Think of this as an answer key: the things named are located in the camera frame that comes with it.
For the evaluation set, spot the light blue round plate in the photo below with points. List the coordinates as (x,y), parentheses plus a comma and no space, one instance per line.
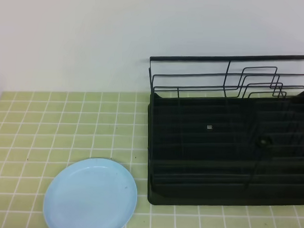
(92,193)

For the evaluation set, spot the black wire dish rack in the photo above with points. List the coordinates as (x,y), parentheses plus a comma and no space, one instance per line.
(235,139)

